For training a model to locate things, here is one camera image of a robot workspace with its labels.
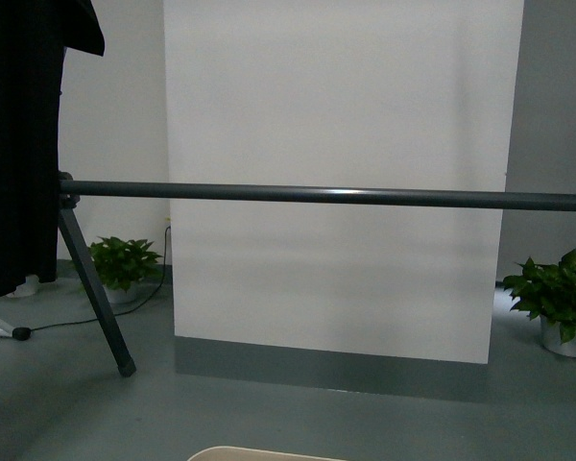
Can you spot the beige plastic laundry hamper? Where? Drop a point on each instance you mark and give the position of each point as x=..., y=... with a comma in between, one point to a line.
x=227, y=453

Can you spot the left potted green plant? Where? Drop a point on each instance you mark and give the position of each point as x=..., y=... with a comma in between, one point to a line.
x=122, y=264

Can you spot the potted green plant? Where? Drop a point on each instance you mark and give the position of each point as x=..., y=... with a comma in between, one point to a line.
x=548, y=292
x=122, y=264

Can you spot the small white pot behind garment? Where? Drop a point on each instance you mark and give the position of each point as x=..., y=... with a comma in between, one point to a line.
x=27, y=289

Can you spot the right potted green plant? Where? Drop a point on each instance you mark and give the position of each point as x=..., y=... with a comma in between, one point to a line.
x=548, y=292

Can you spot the black garment hanging on rack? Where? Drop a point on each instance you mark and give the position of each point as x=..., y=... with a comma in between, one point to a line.
x=34, y=36

